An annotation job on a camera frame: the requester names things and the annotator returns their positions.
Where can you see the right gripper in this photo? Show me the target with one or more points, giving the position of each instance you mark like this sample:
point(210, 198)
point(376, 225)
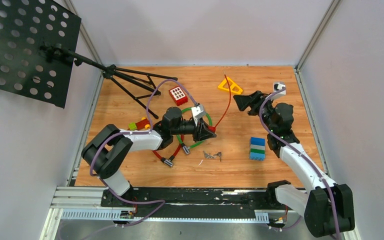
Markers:
point(254, 100)

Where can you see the red green toy car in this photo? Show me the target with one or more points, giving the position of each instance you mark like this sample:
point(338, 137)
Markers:
point(143, 124)

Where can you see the silver keys of red lock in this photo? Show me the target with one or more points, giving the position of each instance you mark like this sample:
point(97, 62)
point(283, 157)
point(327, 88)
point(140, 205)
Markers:
point(207, 156)

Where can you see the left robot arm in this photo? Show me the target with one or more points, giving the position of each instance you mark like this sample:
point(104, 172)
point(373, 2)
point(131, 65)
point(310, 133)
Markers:
point(106, 152)

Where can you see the blue green white brick stack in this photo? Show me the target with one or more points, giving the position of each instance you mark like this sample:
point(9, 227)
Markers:
point(257, 149)

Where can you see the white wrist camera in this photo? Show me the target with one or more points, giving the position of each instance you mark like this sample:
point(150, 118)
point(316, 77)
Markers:
point(198, 112)
point(279, 89)

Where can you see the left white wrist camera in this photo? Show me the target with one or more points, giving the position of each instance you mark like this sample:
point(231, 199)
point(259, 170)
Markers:
point(198, 112)

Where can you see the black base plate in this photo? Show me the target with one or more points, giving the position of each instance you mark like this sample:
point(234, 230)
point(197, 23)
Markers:
point(197, 203)

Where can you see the red window toy brick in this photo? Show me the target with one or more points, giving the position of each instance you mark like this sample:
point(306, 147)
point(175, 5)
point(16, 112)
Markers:
point(178, 96)

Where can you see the green cable lock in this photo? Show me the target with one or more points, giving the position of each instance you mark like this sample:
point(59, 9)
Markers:
point(181, 137)

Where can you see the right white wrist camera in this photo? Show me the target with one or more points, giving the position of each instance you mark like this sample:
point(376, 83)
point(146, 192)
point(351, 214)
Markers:
point(279, 89)

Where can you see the silver keys of green lock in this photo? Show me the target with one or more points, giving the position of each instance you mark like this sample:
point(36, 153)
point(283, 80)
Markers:
point(218, 155)

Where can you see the black perforated music stand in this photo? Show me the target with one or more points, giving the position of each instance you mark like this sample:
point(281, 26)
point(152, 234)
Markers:
point(38, 40)

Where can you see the yellow triangular toy piece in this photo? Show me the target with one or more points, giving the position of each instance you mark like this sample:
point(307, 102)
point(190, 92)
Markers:
point(229, 85)

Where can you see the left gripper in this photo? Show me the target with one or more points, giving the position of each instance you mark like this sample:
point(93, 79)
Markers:
point(202, 131)

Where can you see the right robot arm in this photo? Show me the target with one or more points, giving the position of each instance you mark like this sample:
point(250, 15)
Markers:
point(326, 206)

